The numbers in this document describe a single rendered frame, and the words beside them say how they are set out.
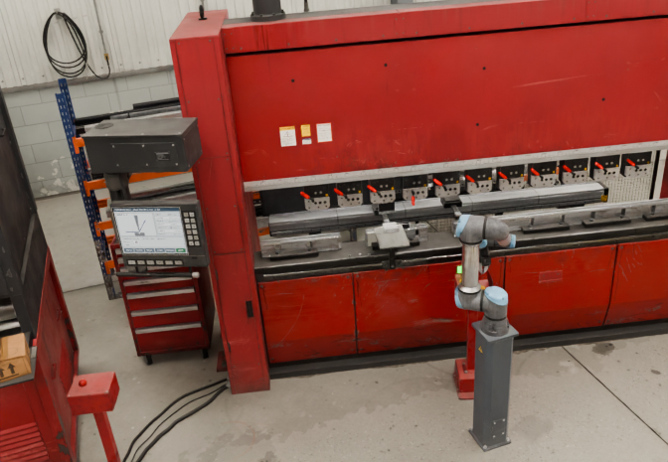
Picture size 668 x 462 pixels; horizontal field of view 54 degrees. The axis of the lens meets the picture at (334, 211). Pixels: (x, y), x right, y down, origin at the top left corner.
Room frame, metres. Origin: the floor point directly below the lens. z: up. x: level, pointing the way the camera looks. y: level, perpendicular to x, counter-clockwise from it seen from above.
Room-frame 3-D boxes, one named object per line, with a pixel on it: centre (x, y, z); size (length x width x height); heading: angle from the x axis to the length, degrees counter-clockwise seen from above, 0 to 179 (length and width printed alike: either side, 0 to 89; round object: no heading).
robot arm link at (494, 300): (2.81, -0.79, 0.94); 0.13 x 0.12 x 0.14; 67
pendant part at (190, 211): (2.96, 0.87, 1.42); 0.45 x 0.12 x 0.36; 81
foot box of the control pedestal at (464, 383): (3.25, -0.79, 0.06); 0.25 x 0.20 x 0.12; 177
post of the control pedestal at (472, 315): (3.28, -0.79, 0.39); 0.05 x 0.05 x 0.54; 87
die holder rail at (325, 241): (3.61, 0.22, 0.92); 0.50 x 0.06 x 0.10; 93
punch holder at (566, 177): (3.71, -1.50, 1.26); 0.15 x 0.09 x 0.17; 93
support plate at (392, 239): (3.50, -0.33, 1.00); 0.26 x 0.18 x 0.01; 3
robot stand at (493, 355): (2.81, -0.80, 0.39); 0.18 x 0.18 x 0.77; 17
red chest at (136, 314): (3.91, 1.19, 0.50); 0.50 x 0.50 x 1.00; 3
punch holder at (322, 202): (3.62, 0.10, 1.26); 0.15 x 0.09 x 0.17; 93
